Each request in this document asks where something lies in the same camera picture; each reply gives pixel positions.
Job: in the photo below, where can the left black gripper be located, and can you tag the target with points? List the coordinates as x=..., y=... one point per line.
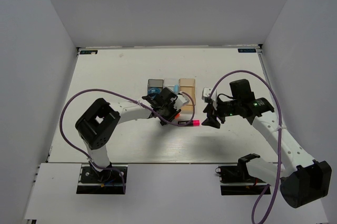
x=174, y=112

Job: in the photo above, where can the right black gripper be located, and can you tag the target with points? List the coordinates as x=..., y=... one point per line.
x=216, y=112

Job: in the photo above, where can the pink capped black highlighter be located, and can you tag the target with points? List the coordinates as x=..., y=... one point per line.
x=192, y=123

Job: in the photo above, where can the blue tape roll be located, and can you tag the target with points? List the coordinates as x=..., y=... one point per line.
x=153, y=91

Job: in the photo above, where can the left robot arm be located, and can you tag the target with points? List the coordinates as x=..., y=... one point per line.
x=97, y=124

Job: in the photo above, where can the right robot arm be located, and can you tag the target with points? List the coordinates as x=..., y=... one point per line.
x=302, y=178

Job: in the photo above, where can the amber plastic container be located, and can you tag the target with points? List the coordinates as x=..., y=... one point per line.
x=187, y=85

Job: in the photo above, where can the clear plastic container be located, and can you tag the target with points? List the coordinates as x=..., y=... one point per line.
x=170, y=82

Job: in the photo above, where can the dark grey plastic container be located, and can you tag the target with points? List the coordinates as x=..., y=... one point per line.
x=159, y=83

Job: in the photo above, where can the right table label sticker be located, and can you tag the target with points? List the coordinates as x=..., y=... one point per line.
x=246, y=50

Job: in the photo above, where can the table label sticker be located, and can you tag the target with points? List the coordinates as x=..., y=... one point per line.
x=246, y=50
x=88, y=52

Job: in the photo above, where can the left table label sticker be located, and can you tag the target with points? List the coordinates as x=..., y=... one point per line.
x=88, y=52

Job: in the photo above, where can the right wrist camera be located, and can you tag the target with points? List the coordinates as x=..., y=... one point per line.
x=209, y=95

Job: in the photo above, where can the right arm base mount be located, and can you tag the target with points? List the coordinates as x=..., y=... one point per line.
x=232, y=183

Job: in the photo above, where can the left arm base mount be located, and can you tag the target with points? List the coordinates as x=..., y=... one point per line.
x=99, y=183

